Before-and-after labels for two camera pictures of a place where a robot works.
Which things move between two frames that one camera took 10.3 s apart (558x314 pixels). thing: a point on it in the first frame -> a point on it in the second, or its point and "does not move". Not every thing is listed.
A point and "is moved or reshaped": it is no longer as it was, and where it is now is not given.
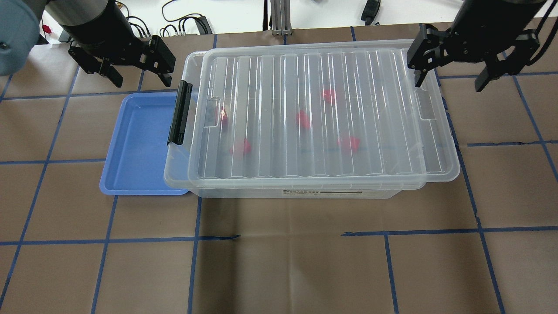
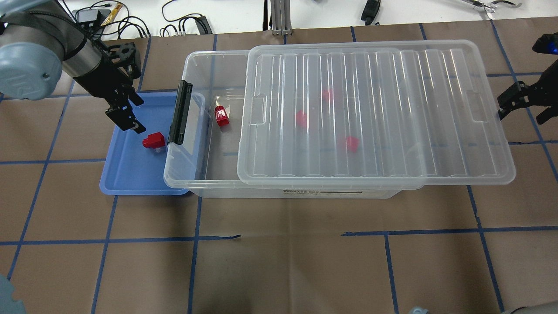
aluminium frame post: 281,17 does not move
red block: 243,149 -> 154,141
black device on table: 370,10 does not move
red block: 329,96 does not move
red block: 302,117 does not move
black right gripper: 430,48 -> 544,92
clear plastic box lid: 314,115 is moved or reshaped
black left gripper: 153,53 -> 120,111
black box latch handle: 180,114 does not move
